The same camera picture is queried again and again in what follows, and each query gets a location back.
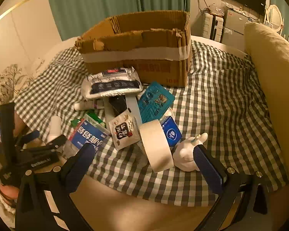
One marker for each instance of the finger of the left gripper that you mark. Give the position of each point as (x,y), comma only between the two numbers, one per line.
(24,139)
(53,145)

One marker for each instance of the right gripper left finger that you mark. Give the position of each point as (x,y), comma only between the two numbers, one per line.
(44,201)

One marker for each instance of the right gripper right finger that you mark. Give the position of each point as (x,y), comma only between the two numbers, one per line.
(252,212)

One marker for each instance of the white plastic bottle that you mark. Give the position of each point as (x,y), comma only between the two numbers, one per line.
(54,128)

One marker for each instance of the blue white medicine box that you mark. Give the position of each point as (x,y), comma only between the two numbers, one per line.
(87,132)

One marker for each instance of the white rabbit figurine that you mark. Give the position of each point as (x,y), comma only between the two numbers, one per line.
(183,155)

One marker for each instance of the white toothpaste tube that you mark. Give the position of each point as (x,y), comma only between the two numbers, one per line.
(89,105)

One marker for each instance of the blue tissue packet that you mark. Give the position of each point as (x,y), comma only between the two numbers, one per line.
(171,131)

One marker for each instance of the white tape roll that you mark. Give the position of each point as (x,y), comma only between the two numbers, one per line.
(156,147)

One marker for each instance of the silver crinkled foil bag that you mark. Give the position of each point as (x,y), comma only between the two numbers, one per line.
(112,82)

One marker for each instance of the teal sachet packet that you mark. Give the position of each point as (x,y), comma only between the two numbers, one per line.
(154,102)

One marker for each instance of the black clip object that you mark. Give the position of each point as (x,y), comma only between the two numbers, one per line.
(118,104)

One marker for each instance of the person's left hand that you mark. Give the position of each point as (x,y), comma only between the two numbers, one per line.
(7,187)

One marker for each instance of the green small box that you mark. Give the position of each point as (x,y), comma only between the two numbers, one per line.
(89,116)

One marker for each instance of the phone on left gripper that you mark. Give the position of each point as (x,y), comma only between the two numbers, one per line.
(7,125)

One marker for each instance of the floral white bedsheet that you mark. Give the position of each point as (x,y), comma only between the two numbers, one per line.
(14,79)

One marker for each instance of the white brown snack sachet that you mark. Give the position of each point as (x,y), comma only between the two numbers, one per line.
(124,129)

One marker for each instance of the green curtain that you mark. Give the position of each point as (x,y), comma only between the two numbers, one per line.
(110,4)

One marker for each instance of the brown cardboard box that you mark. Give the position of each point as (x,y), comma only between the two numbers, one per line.
(157,44)

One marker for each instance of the cream pillow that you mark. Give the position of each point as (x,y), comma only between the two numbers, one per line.
(270,54)

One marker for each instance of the grey mini fridge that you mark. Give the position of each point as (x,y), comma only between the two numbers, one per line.
(233,30)

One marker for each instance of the white suitcase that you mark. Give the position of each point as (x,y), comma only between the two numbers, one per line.
(212,27)

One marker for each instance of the white oval mirror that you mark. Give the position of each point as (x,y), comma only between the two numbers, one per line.
(273,19)

